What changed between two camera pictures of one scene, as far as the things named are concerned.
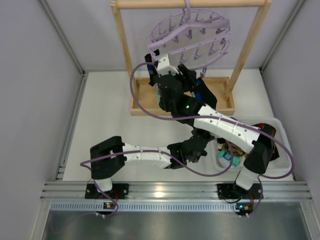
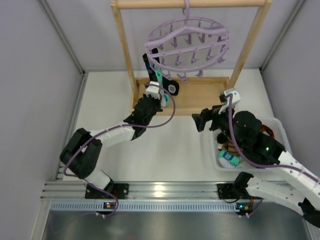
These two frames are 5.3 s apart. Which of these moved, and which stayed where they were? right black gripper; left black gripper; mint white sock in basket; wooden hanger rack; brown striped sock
Moved: right black gripper; left black gripper
Stayed: brown striped sock; wooden hanger rack; mint white sock in basket
